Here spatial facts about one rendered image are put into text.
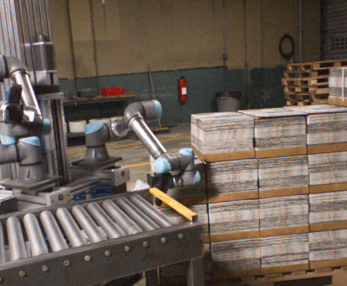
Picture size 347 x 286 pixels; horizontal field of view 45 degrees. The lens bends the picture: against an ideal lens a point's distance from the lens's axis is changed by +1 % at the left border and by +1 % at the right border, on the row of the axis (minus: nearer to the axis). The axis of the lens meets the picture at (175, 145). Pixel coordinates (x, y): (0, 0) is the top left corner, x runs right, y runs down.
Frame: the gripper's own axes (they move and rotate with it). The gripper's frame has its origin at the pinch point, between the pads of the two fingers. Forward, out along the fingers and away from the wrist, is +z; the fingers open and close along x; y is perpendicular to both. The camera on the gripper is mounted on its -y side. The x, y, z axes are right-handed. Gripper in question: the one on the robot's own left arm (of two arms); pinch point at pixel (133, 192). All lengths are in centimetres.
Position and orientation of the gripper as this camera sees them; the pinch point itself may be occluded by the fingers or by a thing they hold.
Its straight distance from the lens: 207.7
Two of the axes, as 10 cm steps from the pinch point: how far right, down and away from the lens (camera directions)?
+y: -0.6, -9.8, -1.8
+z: -9.1, 1.3, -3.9
